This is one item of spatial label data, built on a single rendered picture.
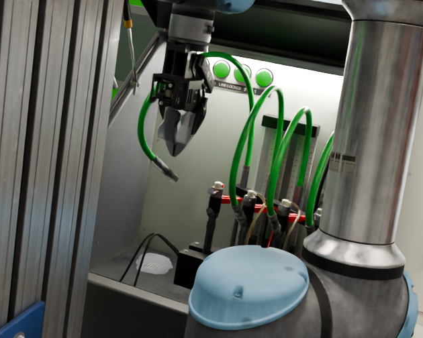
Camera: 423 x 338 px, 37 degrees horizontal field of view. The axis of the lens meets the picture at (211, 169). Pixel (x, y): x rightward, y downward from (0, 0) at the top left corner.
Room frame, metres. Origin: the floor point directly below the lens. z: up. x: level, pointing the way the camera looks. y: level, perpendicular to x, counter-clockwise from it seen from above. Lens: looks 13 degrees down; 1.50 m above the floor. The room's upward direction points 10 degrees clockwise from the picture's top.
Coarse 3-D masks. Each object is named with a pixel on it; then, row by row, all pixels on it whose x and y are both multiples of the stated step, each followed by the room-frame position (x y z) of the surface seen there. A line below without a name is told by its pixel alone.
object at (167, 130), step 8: (168, 112) 1.14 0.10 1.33; (176, 112) 1.15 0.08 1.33; (168, 120) 1.14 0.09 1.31; (176, 120) 1.15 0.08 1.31; (160, 128) 1.12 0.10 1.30; (168, 128) 1.15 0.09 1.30; (176, 128) 1.16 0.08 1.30; (160, 136) 1.12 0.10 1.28; (168, 136) 1.15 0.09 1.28; (168, 144) 1.15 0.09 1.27; (176, 144) 1.16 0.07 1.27
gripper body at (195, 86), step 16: (176, 48) 1.09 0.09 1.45; (192, 48) 1.10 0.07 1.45; (176, 64) 1.10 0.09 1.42; (192, 64) 1.13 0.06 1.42; (160, 80) 1.12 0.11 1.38; (176, 80) 1.11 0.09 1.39; (192, 80) 1.09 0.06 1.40; (160, 96) 1.10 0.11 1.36; (176, 96) 1.09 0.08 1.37; (192, 96) 1.10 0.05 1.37
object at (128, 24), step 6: (126, 0) 1.52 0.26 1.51; (126, 6) 1.53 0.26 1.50; (126, 12) 1.53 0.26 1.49; (126, 18) 1.54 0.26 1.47; (126, 24) 1.55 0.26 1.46; (132, 48) 1.58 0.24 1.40; (132, 54) 1.58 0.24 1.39; (132, 60) 1.59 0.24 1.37; (132, 66) 1.60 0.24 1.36; (132, 84) 1.61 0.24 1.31; (138, 84) 1.61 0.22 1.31; (138, 90) 1.62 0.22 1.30
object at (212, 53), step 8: (208, 56) 1.41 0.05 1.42; (216, 56) 1.43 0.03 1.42; (224, 56) 1.45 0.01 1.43; (232, 56) 1.48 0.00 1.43; (240, 64) 1.50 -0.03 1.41; (240, 72) 1.51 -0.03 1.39; (248, 80) 1.53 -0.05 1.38; (248, 88) 1.53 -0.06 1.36; (248, 96) 1.54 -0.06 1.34; (144, 104) 1.29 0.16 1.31; (144, 112) 1.29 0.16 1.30; (144, 120) 1.29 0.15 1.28; (248, 136) 1.57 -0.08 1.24; (144, 144) 1.30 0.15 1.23; (248, 144) 1.57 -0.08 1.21; (144, 152) 1.31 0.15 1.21; (248, 152) 1.57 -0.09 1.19; (248, 160) 1.57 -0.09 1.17; (248, 168) 1.57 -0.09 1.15
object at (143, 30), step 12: (132, 0) 4.10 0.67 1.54; (132, 12) 4.09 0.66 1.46; (144, 12) 4.06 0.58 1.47; (132, 24) 4.08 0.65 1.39; (144, 24) 4.05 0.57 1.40; (120, 36) 4.10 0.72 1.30; (132, 36) 4.08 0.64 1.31; (144, 36) 4.05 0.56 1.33; (120, 48) 4.10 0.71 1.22; (144, 48) 4.04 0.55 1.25; (120, 60) 4.10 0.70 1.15; (120, 72) 4.09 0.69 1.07; (120, 84) 4.09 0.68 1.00
